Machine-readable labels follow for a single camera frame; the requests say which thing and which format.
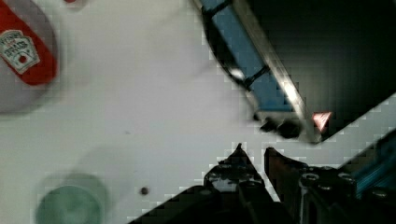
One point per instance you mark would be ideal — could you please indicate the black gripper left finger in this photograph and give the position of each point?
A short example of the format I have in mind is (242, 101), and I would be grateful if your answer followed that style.
(232, 171)

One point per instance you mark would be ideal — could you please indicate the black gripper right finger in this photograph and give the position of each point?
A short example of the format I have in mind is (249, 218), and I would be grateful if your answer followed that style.
(283, 173)

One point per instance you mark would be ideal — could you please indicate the black silver toaster oven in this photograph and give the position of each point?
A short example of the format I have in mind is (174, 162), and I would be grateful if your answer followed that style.
(309, 68)

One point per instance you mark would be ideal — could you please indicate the green measuring cup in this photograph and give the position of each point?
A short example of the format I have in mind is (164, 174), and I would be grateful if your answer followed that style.
(75, 198)

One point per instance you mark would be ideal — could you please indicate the lavender round plate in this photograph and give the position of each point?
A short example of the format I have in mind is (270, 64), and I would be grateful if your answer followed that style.
(15, 94)

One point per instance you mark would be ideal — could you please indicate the red ketchup bottle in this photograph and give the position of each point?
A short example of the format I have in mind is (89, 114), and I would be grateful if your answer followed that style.
(28, 42)

